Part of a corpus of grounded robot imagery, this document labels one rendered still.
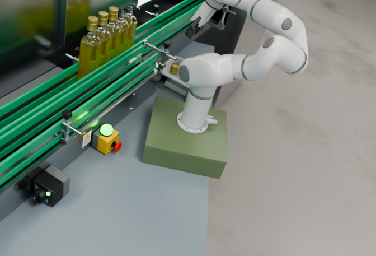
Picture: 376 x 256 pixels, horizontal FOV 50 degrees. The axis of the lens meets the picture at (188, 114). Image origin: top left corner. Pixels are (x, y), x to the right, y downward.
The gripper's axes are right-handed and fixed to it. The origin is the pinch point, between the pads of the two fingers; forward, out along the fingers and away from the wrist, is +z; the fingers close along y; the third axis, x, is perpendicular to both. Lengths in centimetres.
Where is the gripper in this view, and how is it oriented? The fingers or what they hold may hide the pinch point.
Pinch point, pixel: (192, 31)
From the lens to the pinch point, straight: 168.4
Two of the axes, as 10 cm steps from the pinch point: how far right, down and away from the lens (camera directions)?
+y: -4.4, 4.6, -7.7
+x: 7.4, 6.7, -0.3
